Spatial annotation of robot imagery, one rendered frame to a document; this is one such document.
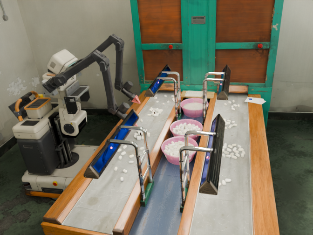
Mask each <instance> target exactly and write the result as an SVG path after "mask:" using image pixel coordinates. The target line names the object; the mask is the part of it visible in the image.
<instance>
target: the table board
mask: <svg viewBox="0 0 313 235"><path fill-rule="evenodd" d="M41 227H42V229H43V232H44V234H45V235H109V234H104V233H99V232H95V231H89V230H84V229H80V228H73V227H68V226H63V225H58V224H53V223H49V222H42V223H41Z"/></svg>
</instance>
